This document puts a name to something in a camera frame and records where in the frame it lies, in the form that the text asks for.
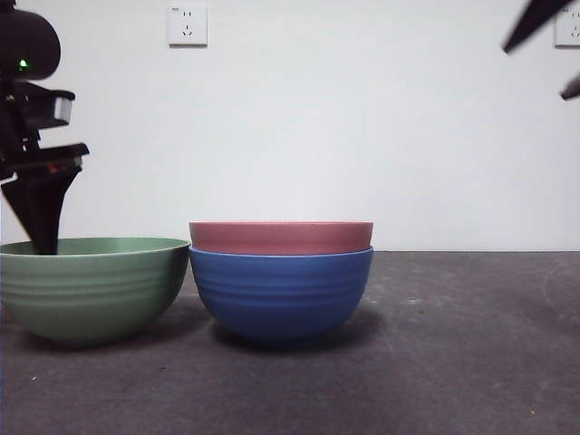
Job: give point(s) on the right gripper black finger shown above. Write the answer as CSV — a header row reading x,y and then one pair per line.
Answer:
x,y
532,25
572,88

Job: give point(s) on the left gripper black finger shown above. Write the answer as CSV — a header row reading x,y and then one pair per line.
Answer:
x,y
43,208

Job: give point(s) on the green ribbed bowl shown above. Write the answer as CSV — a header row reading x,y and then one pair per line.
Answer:
x,y
90,294

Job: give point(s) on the red ribbed bowl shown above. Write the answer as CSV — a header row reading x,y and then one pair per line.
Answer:
x,y
281,238

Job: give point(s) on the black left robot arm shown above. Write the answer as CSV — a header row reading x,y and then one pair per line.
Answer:
x,y
27,36

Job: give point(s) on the blue ribbed bowl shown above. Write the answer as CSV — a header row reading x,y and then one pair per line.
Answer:
x,y
281,299

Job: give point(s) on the white wall socket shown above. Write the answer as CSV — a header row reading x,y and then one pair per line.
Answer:
x,y
570,36
187,26

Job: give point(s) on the left wrist grey camera box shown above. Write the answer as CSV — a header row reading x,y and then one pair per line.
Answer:
x,y
56,111

